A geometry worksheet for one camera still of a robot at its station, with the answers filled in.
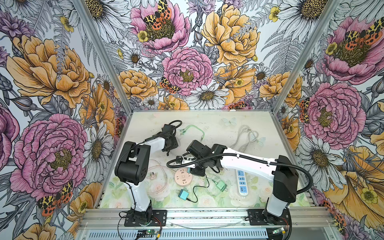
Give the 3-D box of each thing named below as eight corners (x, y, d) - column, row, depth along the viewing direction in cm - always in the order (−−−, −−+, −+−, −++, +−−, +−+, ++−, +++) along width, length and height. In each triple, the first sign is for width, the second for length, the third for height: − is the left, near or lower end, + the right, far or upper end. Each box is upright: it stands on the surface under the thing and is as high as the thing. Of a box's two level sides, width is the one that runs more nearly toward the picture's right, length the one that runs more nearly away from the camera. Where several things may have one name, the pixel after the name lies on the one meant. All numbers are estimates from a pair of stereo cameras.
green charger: (222, 192, 84) (223, 190, 82) (215, 185, 87) (216, 183, 84) (227, 187, 86) (227, 185, 84) (220, 180, 88) (221, 178, 86)
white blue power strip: (239, 195, 83) (240, 194, 81) (235, 171, 91) (236, 169, 89) (248, 195, 83) (250, 194, 81) (243, 171, 91) (244, 169, 89)
